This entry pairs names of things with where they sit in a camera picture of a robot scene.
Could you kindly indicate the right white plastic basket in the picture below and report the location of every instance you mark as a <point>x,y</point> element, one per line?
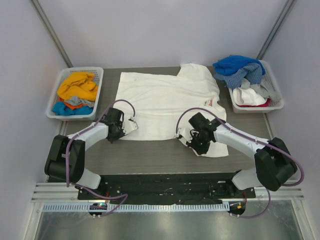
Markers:
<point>272,105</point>

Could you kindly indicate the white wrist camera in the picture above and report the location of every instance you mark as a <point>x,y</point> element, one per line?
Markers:
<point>129,125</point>
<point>184,135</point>

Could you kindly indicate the blue t-shirt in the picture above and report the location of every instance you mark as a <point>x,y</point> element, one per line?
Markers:
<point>231,64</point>

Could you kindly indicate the yellow t-shirt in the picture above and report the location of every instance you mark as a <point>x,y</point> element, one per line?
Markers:
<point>79,84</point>

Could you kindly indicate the orange shirt left basket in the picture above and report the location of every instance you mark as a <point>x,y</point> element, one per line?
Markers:
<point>72,107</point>

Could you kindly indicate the right aluminium corner post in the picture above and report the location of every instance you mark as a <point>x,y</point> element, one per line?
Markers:
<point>280,20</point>

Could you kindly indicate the white t-shirt red print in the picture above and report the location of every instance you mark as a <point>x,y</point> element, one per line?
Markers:
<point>160,103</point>

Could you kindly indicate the white plastic basket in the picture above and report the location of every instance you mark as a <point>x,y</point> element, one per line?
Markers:
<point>98,78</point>
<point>272,105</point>

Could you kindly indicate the slotted cable duct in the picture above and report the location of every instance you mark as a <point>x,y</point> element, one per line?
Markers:
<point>96,207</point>

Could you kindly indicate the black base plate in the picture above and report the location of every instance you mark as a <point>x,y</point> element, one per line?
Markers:
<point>167,189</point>

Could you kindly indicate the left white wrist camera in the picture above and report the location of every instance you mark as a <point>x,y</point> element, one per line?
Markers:
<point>129,125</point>

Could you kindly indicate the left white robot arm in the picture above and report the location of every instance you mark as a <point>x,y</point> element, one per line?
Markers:
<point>66,158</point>

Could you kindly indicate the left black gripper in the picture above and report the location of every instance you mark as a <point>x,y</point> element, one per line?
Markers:
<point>116,131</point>

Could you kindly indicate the aluminium rail frame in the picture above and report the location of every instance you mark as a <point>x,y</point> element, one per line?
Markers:
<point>274,165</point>

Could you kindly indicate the red shirt in basket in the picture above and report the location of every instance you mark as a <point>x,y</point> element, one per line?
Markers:
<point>264,105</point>

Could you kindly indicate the left white plastic basket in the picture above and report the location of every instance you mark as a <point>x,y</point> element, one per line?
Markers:
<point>98,78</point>

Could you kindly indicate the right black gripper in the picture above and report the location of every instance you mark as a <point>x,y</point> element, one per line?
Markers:
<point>197,144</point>

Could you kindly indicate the grey shirt left basket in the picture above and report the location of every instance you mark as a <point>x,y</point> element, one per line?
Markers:
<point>76,101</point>

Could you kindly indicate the white shirt in basket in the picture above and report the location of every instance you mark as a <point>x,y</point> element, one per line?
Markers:
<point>247,97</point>

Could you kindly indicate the teal t-shirt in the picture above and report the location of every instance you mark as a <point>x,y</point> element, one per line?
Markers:
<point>60,109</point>

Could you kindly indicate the blue checkered cloth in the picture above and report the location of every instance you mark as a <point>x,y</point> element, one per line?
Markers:
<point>253,72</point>

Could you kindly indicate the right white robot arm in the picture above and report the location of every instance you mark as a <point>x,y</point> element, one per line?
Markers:
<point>273,163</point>

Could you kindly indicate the grey t-shirt in basket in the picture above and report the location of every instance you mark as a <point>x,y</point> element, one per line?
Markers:
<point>264,89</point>

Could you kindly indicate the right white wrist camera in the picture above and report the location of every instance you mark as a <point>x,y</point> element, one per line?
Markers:
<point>184,135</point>

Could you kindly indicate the left aluminium corner post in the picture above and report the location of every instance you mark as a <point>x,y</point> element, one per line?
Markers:
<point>51,32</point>

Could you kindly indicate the aluminium corner post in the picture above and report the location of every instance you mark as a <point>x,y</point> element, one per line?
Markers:
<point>280,20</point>
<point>51,32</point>

